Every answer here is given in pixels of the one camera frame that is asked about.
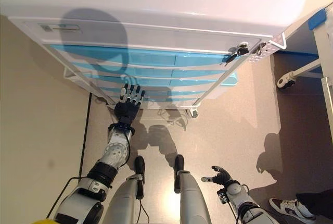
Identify black and white wrist tag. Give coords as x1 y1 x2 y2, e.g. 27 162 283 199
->
216 189 229 205

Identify white hospital bed frame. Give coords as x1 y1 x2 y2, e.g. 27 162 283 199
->
282 0 333 105

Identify cart label sticker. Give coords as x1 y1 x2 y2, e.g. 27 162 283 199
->
37 23 84 35

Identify black trouser leg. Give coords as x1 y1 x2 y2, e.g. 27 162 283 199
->
296 189 333 219

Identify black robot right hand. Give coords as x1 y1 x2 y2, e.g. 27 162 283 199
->
201 165 233 185

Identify white side rack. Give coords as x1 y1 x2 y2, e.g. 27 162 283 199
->
63 66 91 89

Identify blue bed corner bumper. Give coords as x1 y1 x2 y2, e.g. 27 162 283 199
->
308 7 327 30

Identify metal cart latch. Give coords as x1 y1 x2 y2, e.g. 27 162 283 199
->
251 42 267 55

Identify black cart keys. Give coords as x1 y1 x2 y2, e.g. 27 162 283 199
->
222 42 250 65

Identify white bin with blue lid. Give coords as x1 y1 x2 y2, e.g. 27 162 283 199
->
220 71 239 87

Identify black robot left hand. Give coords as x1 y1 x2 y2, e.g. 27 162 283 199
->
114 83 146 126

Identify white wire mesh basket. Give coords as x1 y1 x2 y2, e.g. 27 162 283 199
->
248 32 287 63

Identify silver robot right leg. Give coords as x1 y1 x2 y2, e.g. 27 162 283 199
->
173 170 212 224

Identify silver robot leg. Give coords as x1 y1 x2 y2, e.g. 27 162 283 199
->
173 170 212 224
103 173 146 224

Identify white floor cable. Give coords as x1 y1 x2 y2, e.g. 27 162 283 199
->
157 105 189 130

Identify black robot right foot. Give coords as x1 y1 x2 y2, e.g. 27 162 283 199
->
173 154 185 172

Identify black robot left foot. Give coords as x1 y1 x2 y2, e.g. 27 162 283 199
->
133 155 146 176

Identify white medical cart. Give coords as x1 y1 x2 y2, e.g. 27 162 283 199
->
0 0 309 111

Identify black robot foot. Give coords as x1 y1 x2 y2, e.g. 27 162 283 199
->
173 154 185 172
133 155 146 176

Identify silver robot left leg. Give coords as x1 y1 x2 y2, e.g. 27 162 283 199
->
103 173 146 224

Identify yellow robot shoulder cover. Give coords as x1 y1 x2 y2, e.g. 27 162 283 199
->
32 217 59 224

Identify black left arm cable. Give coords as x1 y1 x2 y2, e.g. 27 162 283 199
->
45 176 89 219

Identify white and brown sneaker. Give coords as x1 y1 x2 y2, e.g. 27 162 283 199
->
268 197 317 223

